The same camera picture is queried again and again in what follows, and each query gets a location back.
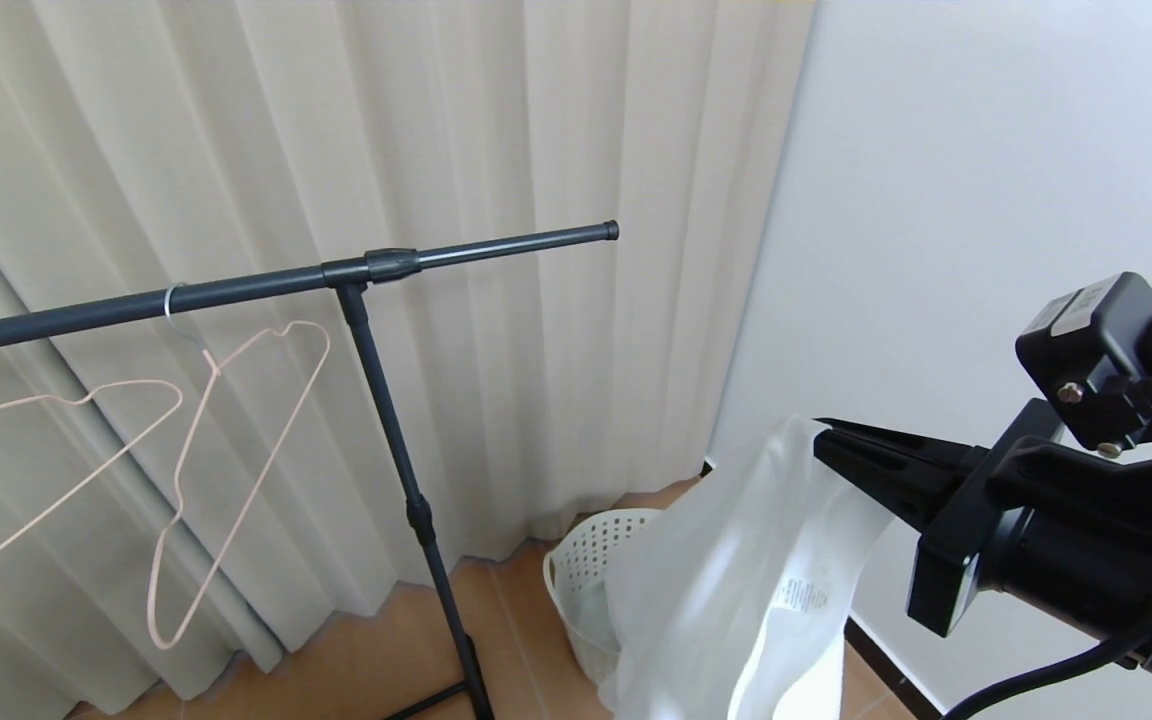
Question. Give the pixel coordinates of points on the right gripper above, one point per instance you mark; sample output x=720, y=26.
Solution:
x=1086, y=540

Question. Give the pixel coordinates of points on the white printed t-shirt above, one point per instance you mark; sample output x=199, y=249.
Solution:
x=716, y=600

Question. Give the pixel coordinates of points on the pink clothes hanger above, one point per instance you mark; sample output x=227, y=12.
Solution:
x=126, y=384
x=212, y=372

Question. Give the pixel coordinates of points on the white laundry basket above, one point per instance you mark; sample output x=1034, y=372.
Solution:
x=586, y=560

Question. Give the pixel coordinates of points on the black clothes rack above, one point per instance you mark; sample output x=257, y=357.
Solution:
x=236, y=290

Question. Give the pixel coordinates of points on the beige curtain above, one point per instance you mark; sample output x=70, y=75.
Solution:
x=536, y=120

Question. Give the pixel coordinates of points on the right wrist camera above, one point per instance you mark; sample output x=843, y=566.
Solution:
x=1096, y=340

